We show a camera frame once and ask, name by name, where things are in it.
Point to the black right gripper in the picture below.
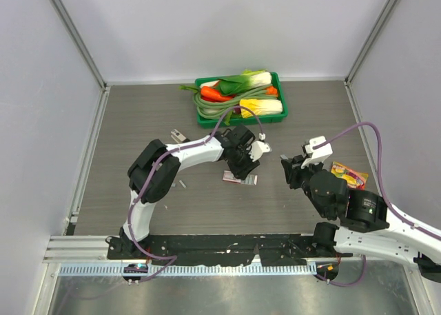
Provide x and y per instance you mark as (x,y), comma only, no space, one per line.
(289,165)

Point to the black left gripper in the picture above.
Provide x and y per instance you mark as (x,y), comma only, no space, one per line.
(242,171)

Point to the red white staple box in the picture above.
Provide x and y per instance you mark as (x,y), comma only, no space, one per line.
(251,179)

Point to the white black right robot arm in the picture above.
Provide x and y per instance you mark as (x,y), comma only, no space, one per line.
(359,221)

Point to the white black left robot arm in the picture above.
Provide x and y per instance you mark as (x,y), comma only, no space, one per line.
(153,172)

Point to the green plastic tray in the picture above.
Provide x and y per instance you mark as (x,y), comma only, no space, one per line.
(250,97)

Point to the yellow napa cabbage toy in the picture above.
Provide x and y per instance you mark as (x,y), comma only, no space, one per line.
(260,107)

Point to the green long beans toy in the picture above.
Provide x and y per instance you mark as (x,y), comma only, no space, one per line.
(228,113)

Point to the Fox's candy bag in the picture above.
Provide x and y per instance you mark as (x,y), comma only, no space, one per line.
(355,180)

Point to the orange carrot toy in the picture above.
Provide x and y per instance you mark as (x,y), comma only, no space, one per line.
(213,95)

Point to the green bok choy toy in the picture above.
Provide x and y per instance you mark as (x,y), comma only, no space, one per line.
(236,84)

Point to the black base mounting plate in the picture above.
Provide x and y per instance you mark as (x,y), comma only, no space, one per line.
(224,250)

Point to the white cable duct rail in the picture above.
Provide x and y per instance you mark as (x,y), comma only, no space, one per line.
(138,269)

